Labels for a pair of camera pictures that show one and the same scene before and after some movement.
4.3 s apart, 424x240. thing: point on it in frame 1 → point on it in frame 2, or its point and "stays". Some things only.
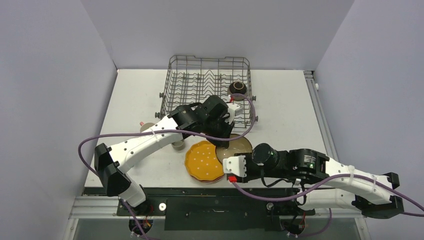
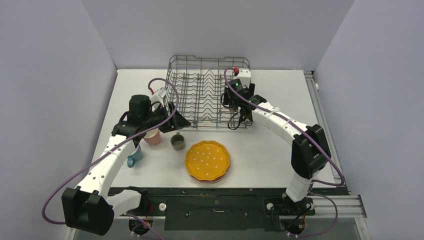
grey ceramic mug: (179, 146) stays
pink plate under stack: (209, 181) stays
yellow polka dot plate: (202, 162) stays
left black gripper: (227, 126) → (176, 121)
